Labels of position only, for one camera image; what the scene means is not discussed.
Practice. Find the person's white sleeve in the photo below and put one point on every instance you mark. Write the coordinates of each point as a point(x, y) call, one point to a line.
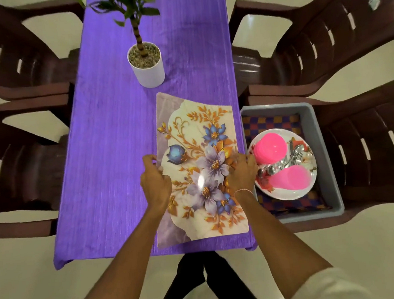
point(330, 288)

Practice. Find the bunch of metal spoons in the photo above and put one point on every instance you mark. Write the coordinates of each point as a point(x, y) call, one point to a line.
point(291, 159)

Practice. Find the person's right forearm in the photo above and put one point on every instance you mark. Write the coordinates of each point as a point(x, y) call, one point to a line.
point(275, 237)

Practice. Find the person's right fingers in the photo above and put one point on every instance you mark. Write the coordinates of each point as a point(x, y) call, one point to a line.
point(240, 160)

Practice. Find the person's left forearm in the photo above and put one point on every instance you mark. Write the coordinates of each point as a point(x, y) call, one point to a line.
point(124, 265)

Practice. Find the purple tablecloth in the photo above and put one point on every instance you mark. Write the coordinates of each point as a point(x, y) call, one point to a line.
point(115, 144)

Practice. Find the person's left hand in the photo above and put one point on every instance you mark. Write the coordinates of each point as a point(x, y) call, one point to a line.
point(157, 188)

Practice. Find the person's black trousers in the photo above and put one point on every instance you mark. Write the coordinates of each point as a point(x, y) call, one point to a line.
point(224, 281)

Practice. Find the checkered blue orange cloth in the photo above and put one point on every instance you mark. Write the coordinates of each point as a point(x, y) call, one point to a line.
point(269, 123)

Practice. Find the grey plastic bin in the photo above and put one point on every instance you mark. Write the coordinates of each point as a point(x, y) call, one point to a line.
point(326, 164)

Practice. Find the person's left fingers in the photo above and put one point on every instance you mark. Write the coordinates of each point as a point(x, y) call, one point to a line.
point(147, 162)

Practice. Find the white floral plate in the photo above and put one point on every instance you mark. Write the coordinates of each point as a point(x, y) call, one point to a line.
point(289, 194)

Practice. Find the person's right hand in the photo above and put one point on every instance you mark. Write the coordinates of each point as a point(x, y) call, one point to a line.
point(245, 174)

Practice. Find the floral placemat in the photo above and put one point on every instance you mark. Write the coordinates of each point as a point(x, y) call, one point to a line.
point(195, 127)

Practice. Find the brown plastic chair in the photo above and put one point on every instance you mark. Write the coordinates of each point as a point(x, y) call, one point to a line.
point(21, 168)
point(370, 147)
point(327, 31)
point(10, 67)

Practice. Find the pink plastic cup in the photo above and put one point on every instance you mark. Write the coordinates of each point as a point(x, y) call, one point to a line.
point(270, 148)
point(293, 178)

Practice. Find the potted plant in white pot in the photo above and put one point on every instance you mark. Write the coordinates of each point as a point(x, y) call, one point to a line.
point(146, 65)

